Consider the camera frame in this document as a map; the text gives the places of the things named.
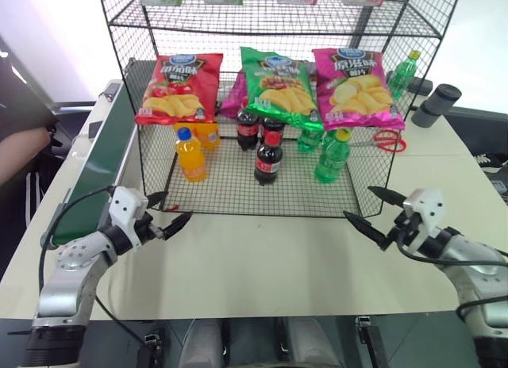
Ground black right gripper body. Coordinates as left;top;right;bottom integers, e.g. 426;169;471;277
381;209;424;251

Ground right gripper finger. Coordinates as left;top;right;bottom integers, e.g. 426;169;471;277
342;209;389;251
367;185;407;208

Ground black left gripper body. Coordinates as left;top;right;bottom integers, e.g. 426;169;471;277
134;210;166;246

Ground green conveyor belt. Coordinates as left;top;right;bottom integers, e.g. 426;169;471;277
41;79;140;247

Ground small grey conveyor sensor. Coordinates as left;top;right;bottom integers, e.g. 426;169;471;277
100;83;121;104

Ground orange soda bottle blue cap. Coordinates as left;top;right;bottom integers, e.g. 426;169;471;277
194;122;221;151
175;127;208;184

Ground green soda bottle yellow cap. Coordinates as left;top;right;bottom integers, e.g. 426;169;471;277
387;49;421;103
314;128;352;184
296;126;325;154

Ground grey cylinder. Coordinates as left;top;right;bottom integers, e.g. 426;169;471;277
410;83;464;128

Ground black white sneaker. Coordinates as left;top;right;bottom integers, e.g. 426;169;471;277
473;152;503;173

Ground pink potato chips bag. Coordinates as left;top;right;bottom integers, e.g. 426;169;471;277
311;47;406;132

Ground red potato chips bag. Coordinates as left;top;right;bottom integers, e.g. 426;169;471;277
134;52;225;126

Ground cola bottle red cap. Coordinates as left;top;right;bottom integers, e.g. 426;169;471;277
236;108;262;152
260;116;286;145
253;130;286;186

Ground grey rounded shape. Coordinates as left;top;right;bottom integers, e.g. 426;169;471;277
174;318;225;368
283;316;342;368

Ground magenta snack bag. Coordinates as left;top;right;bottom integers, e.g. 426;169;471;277
219;71;250;120

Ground green potato chips bag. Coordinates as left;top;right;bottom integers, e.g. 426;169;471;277
239;46;325;132

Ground person black clothing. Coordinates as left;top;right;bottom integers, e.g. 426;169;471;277
0;33;57;228

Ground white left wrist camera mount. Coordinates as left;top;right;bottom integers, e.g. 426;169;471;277
108;186;149;254

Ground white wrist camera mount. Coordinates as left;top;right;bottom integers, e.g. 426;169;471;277
402;187;445;254
108;186;149;254

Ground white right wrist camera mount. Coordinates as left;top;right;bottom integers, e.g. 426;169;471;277
402;187;445;254

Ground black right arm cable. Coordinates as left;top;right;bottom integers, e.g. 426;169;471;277
396;236;508;322

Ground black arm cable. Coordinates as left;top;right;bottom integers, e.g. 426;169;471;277
396;236;508;322
37;185;152;345

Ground red handled scissors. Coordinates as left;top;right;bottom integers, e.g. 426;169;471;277
351;129;410;154

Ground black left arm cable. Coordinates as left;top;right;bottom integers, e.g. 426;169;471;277
37;185;152;345

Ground black wire mesh rack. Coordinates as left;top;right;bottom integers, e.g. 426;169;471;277
96;0;464;219

